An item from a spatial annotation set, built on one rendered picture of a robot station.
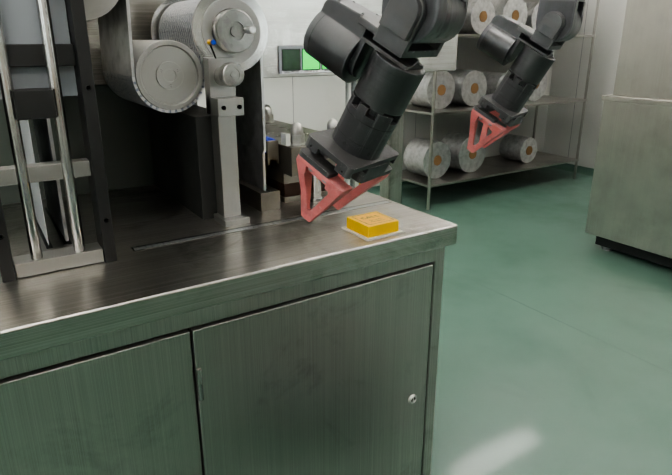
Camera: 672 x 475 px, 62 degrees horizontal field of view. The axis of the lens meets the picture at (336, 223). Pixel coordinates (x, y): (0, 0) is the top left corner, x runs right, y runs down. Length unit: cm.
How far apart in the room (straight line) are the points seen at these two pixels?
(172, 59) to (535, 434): 161
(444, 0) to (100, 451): 76
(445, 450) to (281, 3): 141
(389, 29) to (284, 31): 100
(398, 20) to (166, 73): 61
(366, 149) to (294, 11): 98
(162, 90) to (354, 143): 55
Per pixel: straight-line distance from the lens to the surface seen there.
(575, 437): 212
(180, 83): 108
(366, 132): 59
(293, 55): 153
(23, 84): 93
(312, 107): 430
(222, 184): 108
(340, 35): 60
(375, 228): 100
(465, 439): 201
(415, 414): 128
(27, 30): 93
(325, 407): 111
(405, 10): 54
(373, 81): 57
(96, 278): 91
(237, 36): 109
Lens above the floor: 124
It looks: 18 degrees down
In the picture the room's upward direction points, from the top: straight up
